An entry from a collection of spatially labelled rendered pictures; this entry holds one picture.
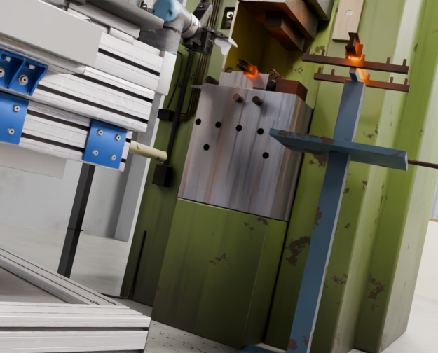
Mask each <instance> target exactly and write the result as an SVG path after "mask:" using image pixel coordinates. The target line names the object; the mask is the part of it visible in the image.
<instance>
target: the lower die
mask: <svg viewBox="0 0 438 353"><path fill-rule="evenodd" d="M271 80H273V77H272V76H271V75H269V74H261V73H259V72H258V71H256V75H255V76H252V75H245V74H243V72H242V71H232V72H231V73H225V72H221V75H220V78H219V84H218V85H225V86H231V87H239V88H247V89H252V88H253V87H257V88H264V89H265V90H266V91H272V90H271V89H270V88H269V87H268V82H269V81H271Z"/></svg>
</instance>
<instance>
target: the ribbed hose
mask: <svg viewBox="0 0 438 353"><path fill-rule="evenodd" d="M193 55H194V52H193V54H191V53H189V56H188V59H187V63H186V68H185V72H184V77H183V81H182V86H181V90H180V94H179V99H178V103H177V108H176V112H175V116H174V121H173V125H172V130H171V134H170V139H169V143H168V147H167V152H166V154H167V159H166V161H165V162H164V165H159V164H156V168H155V172H154V175H153V181H152V184H155V185H159V186H165V187H169V185H170V179H171V175H172V170H173V168H172V167H169V166H168V165H169V161H170V158H171V152H172V147H173V145H174V138H175V135H176V131H177V126H178V122H179V121H178V120H179V116H180V113H181V109H182V104H183V101H184V95H185V92H186V87H187V83H188V79H189V74H190V70H191V65H192V61H193Z"/></svg>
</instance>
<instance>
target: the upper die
mask: <svg viewBox="0 0 438 353"><path fill-rule="evenodd" d="M238 1H239V2H240V3H241V4H242V5H243V7H244V8H245V9H246V10H247V11H248V12H249V13H250V14H251V15H252V16H253V17H254V18H255V19H256V20H257V22H258V23H259V24H260V25H261V26H262V27H263V28H264V29H265V30H266V31H267V32H268V33H269V34H270V35H271V36H272V37H273V38H275V37H274V36H273V35H272V34H271V33H270V32H269V31H268V30H267V29H266V28H265V27H264V20H265V16H266V12H279V13H284V14H285V15H286V16H287V17H288V18H289V20H290V21H291V22H292V24H293V25H294V26H295V27H296V28H297V29H298V31H299V32H300V33H301V35H302V36H303V37H304V38H305V40H309V41H314V40H315V36H316V32H317V26H318V22H319V20H318V18H317V17H316V15H315V14H314V12H313V11H312V9H311V8H310V6H309V5H308V4H307V2H306V1H305V0H238Z"/></svg>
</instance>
